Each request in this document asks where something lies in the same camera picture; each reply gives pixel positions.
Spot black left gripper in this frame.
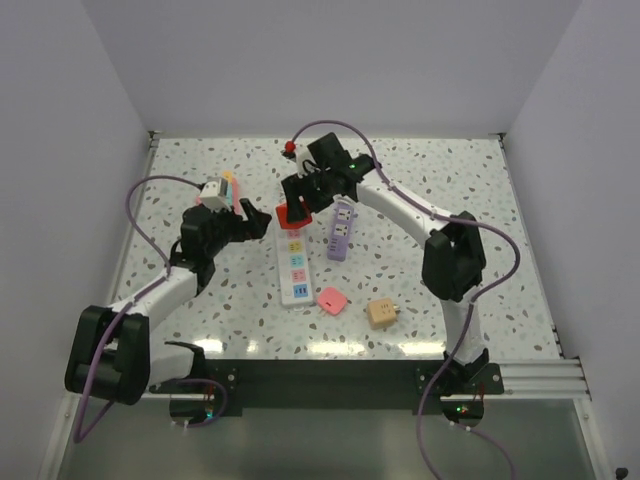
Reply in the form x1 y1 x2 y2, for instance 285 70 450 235
205 198 269 258

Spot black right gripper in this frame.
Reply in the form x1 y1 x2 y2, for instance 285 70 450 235
283 166 336 224

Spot red cube plug adapter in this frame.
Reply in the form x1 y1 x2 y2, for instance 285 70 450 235
275 202 312 230

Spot white multicolour power strip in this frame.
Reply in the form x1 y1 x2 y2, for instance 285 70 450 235
275 226 314 308

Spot purple power strip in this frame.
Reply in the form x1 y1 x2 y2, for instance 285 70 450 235
327 200 356 262

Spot pink square plug adapter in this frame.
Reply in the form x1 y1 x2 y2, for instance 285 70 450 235
316 287 348 316

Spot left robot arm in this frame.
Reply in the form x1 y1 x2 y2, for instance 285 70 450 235
64 199 272 405

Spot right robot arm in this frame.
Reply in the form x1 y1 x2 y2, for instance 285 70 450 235
277 133 489 393

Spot tan cube plug adapter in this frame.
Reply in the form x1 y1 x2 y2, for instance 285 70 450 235
366 297 400 330

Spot pink triangular power strip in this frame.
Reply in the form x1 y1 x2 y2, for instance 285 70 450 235
196 171 239 210

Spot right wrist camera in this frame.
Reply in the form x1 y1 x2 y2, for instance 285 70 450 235
282 140 315 176

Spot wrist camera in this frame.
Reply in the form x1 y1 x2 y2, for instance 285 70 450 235
282 140 315 176
198 177 232 212

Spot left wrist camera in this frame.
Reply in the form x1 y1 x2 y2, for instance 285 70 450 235
198 177 232 212

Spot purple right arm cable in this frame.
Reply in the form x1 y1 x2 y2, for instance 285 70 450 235
292 119 522 480

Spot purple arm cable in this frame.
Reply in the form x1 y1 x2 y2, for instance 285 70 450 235
292 119 522 480
73 175 229 445

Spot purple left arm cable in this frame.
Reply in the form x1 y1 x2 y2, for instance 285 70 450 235
73 175 229 445

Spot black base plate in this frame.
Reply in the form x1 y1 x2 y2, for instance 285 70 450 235
148 358 505 419

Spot aluminium frame rail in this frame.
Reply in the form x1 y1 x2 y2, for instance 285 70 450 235
499 359 591 400

